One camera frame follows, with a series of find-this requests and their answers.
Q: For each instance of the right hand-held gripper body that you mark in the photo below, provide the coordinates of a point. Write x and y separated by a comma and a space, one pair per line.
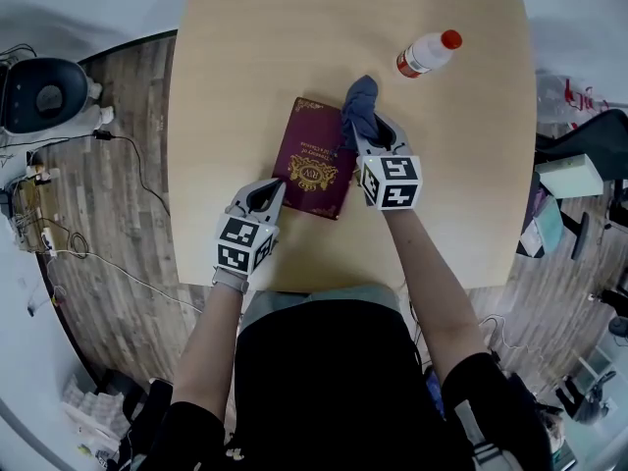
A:
395, 182

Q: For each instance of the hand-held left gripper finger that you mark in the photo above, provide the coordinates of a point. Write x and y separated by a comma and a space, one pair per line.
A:
245, 192
278, 204

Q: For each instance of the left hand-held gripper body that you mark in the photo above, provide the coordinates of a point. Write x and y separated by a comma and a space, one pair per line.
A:
240, 243

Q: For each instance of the dark blue cloth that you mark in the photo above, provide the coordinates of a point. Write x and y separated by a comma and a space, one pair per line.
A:
360, 106

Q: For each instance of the dark red book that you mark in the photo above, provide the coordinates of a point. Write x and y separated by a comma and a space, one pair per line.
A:
306, 140

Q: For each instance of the person's right forearm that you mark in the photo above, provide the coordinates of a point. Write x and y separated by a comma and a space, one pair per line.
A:
427, 282

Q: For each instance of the person's left forearm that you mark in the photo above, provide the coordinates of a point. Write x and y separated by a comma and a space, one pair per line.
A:
211, 341

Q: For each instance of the person's left hand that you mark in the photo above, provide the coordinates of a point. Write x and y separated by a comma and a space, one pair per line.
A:
230, 280

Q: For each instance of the white bottle with red cap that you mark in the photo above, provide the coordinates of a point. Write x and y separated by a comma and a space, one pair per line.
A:
427, 52

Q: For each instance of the purple cloth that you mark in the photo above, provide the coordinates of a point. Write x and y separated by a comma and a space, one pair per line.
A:
539, 201

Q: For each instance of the pale pink box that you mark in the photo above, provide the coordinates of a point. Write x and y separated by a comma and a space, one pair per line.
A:
530, 244

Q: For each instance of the clear plastic water jug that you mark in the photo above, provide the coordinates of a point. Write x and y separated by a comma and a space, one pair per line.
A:
559, 101

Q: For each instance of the person's black top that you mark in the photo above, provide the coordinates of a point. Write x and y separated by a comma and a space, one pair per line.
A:
333, 385

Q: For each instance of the pale green box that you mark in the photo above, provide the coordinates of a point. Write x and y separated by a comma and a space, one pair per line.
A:
569, 177

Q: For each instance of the black mesh office chair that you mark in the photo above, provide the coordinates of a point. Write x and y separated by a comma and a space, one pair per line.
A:
598, 140

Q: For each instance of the black oval device white rim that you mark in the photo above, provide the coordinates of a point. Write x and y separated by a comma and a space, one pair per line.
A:
44, 96

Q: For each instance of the white patterned cloth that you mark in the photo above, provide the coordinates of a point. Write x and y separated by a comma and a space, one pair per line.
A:
93, 415

